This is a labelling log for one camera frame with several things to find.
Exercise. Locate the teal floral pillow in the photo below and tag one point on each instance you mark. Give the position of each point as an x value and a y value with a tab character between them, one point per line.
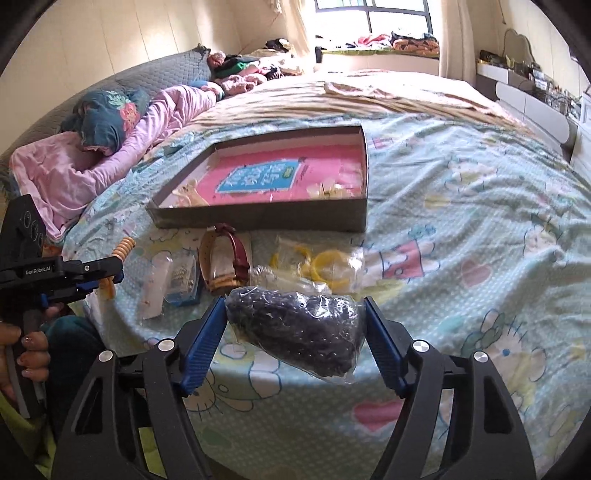
106	120

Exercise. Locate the white dresser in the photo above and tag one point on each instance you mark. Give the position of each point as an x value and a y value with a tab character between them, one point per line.
521	92

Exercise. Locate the bag of pale yellow beads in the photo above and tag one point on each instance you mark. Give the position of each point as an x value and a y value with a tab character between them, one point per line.
332	187

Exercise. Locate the person's left hand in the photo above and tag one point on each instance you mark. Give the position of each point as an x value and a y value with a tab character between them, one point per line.
34	355

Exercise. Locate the cream hair claw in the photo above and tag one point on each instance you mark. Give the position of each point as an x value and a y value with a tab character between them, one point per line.
191	196

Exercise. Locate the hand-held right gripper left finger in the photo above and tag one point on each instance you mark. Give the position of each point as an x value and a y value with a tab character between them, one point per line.
205	341

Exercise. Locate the blue earring box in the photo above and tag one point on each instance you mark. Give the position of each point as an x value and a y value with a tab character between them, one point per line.
182	286

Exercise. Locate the cartoon print bedsheet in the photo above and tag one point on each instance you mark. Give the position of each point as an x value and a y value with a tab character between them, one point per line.
461	230

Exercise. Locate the window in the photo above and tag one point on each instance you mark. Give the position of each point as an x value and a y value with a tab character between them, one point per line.
397	23

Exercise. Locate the person's teal trouser leg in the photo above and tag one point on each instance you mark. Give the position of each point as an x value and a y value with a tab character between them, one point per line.
74	350

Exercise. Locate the pink book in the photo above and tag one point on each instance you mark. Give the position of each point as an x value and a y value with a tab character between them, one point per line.
240	166

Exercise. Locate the yellow bangles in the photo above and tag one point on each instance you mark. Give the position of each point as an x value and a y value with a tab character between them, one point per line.
330	272

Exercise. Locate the pile of clothes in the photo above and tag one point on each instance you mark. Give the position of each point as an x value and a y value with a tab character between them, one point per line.
240	69

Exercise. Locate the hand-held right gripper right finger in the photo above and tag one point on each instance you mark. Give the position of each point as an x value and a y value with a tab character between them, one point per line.
383	341

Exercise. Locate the dresser top clutter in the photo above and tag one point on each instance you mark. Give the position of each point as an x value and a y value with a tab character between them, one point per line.
549	92

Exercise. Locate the grey shallow cardboard box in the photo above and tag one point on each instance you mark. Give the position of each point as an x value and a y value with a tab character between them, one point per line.
258	217

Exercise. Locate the clothes on windowsill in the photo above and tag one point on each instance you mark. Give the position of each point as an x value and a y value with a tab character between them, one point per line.
415	45

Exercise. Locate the yellow-green cloth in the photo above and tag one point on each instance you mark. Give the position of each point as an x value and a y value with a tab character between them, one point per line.
27	438

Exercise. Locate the grey quilted headboard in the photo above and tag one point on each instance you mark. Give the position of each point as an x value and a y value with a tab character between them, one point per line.
175	69

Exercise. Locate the cream curtain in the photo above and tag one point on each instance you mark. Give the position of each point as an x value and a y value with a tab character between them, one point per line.
302	27

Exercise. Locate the clear plastic packet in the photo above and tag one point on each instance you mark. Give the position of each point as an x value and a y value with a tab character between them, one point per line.
272	277

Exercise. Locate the scalloped mirror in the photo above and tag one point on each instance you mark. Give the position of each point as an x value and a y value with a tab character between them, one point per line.
517	46

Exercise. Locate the bag of black beads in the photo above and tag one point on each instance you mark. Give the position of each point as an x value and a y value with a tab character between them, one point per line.
295	327

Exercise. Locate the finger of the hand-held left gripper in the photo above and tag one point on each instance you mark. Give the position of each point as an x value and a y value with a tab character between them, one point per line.
99	267
87	288

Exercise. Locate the white jewelry packet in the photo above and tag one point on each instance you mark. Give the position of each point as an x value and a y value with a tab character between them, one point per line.
154	286

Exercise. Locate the orange spiral hair clip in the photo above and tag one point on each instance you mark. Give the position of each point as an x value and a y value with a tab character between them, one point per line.
123	249

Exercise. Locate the pink blanket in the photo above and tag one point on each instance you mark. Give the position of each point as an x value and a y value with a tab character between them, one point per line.
69	184

